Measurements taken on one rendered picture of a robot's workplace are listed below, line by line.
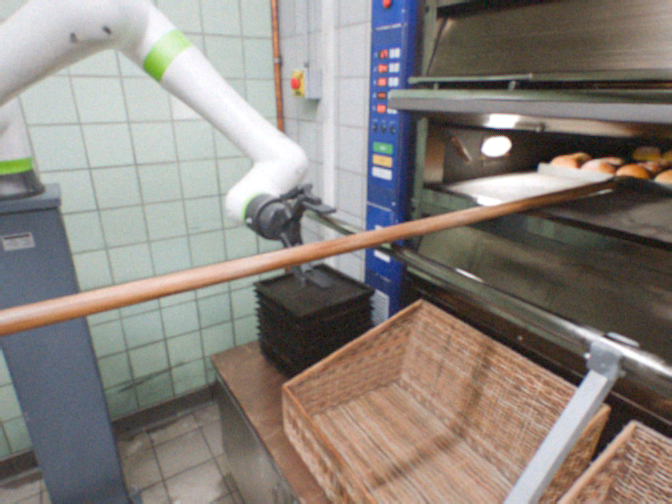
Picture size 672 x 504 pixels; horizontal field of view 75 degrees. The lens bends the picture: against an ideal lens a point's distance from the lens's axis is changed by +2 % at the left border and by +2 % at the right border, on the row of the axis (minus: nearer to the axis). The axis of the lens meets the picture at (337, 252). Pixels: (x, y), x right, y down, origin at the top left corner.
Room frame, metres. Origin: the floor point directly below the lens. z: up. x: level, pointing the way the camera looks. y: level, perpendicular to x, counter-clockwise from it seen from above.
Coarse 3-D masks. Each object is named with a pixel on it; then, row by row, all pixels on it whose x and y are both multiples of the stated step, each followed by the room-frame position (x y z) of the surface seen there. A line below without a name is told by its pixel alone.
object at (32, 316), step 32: (544, 192) 1.02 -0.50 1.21; (576, 192) 1.06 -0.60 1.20; (416, 224) 0.78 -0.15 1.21; (448, 224) 0.82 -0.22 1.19; (256, 256) 0.61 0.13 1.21; (288, 256) 0.63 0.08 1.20; (320, 256) 0.66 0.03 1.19; (128, 288) 0.51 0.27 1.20; (160, 288) 0.52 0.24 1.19; (192, 288) 0.55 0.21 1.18; (0, 320) 0.43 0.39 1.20; (32, 320) 0.45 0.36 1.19; (64, 320) 0.47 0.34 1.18
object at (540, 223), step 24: (432, 192) 1.18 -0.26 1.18; (456, 192) 1.16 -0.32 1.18; (504, 216) 0.98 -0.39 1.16; (528, 216) 0.93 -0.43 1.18; (552, 216) 0.92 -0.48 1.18; (576, 240) 0.83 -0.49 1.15; (600, 240) 0.80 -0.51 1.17; (624, 240) 0.76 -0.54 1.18; (648, 240) 0.76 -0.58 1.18; (648, 264) 0.72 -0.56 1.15
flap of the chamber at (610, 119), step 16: (416, 112) 1.09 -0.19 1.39; (432, 112) 1.03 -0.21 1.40; (448, 112) 0.97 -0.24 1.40; (464, 112) 0.92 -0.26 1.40; (480, 112) 0.89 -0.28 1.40; (496, 112) 0.85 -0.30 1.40; (512, 112) 0.83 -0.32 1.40; (528, 112) 0.80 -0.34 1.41; (544, 112) 0.77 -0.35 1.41; (560, 112) 0.75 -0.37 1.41; (576, 112) 0.73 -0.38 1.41; (592, 112) 0.71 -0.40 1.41; (608, 112) 0.69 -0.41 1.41; (624, 112) 0.67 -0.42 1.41; (640, 112) 0.65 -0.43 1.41; (656, 112) 0.64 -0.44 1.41; (528, 128) 0.98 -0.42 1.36; (560, 128) 0.88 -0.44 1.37; (576, 128) 0.84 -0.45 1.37; (592, 128) 0.80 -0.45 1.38; (608, 128) 0.77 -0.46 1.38; (624, 128) 0.73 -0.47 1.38; (640, 128) 0.70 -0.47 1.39; (656, 128) 0.68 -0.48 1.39
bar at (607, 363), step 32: (352, 224) 0.88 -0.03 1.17; (416, 256) 0.70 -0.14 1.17; (480, 288) 0.58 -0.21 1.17; (544, 320) 0.49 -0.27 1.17; (608, 352) 0.41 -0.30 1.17; (640, 352) 0.41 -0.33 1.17; (608, 384) 0.41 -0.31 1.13; (576, 416) 0.39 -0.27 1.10; (544, 448) 0.38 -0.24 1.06; (544, 480) 0.36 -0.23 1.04
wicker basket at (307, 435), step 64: (448, 320) 1.05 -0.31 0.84; (320, 384) 0.97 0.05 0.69; (384, 384) 1.08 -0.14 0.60; (448, 384) 0.97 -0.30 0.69; (512, 384) 0.85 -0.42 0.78; (320, 448) 0.74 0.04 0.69; (384, 448) 0.85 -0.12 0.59; (448, 448) 0.84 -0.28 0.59; (512, 448) 0.79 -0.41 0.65; (576, 448) 0.65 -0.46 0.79
